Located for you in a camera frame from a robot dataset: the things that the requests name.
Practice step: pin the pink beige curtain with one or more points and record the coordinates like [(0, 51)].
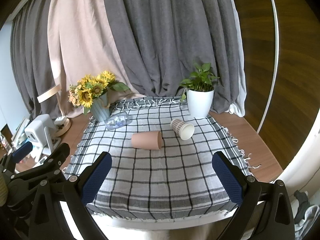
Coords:
[(80, 42)]

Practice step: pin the pink paper cup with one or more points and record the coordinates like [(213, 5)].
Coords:
[(151, 140)]

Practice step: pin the sunflower bouquet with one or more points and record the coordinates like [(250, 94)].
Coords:
[(91, 88)]

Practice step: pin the white small appliance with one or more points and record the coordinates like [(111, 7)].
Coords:
[(41, 132)]

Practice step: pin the blue ribbed vase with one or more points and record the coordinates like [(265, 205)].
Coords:
[(101, 108)]

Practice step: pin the white plant pot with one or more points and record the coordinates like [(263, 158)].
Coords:
[(199, 103)]

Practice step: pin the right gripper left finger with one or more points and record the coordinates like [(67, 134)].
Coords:
[(82, 191)]

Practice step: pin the clear plastic cup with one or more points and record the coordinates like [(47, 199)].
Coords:
[(117, 121)]

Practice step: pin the checkered grey tablecloth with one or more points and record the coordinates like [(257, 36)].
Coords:
[(175, 182)]

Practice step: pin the grey curtain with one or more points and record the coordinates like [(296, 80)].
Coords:
[(158, 42)]

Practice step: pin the patterned white paper cup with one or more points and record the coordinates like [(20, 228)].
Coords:
[(184, 130)]

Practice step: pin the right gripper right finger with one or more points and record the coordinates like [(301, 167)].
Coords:
[(242, 190)]

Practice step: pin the green pothos plant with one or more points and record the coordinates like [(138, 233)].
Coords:
[(200, 80)]

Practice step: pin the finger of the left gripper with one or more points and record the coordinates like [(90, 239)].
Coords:
[(9, 161), (24, 185)]

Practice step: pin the grey clothes pile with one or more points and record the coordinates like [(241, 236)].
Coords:
[(306, 215)]

